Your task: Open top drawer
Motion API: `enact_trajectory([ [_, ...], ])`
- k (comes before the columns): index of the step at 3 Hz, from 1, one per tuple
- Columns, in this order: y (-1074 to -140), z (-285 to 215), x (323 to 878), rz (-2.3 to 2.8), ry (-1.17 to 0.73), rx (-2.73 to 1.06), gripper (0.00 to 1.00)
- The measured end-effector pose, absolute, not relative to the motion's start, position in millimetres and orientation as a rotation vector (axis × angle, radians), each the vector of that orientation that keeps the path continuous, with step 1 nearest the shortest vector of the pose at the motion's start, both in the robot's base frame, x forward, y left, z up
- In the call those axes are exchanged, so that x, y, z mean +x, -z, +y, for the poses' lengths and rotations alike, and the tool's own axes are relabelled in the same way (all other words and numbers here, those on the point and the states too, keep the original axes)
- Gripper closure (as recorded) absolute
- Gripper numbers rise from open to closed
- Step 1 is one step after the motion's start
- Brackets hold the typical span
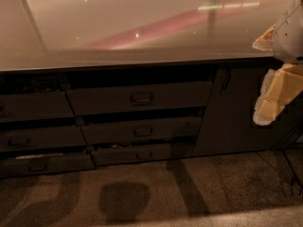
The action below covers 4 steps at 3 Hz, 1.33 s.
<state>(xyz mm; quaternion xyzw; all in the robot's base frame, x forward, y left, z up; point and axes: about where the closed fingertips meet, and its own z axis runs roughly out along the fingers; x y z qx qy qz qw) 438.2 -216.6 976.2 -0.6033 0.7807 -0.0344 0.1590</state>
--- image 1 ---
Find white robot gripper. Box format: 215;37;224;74
252;0;303;126

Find dark drawer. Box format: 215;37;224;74
81;116;202;145
66;81;212;115
0;126;85;152
91;142;194;166
0;152;95;178
0;92;73;122

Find dark cabinet door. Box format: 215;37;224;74
193;68;303;156

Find dark cabinet door handle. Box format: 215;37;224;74
222;69;232;90

